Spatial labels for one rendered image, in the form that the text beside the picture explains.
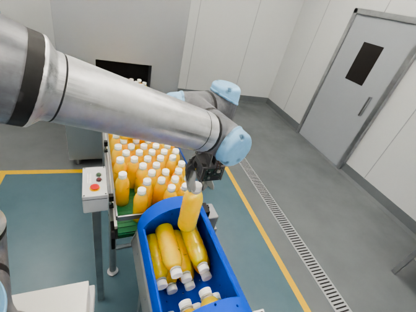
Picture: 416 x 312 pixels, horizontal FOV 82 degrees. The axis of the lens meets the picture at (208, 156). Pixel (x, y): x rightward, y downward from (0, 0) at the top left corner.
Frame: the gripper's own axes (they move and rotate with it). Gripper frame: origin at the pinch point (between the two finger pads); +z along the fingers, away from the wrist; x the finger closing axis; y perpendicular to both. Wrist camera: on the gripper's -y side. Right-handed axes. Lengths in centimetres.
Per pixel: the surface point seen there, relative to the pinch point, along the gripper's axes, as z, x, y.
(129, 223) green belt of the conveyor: 48, -15, -28
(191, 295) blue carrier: 42.0, 1.5, 15.3
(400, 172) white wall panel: 82, 336, -72
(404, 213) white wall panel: 122, 333, -37
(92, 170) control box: 28, -31, -46
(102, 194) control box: 28.2, -27.3, -29.8
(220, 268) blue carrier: 31.6, 11.8, 13.0
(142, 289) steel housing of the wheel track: 51, -14, 4
